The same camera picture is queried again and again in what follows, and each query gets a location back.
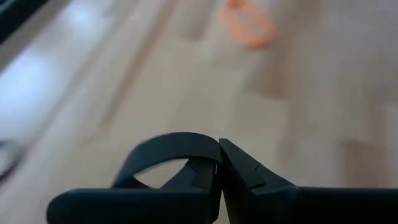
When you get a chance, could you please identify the black aluminium table frame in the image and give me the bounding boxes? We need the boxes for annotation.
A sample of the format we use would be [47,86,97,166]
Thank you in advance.
[0,0,49,44]

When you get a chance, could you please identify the orange rubber band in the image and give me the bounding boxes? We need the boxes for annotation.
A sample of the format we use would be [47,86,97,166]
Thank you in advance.
[222,0,278,50]

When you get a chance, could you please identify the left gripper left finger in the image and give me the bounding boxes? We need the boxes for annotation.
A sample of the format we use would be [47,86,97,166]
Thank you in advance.
[46,157,222,224]

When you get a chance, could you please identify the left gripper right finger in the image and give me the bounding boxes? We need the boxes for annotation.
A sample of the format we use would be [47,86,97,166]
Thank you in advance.
[218,138,398,224]

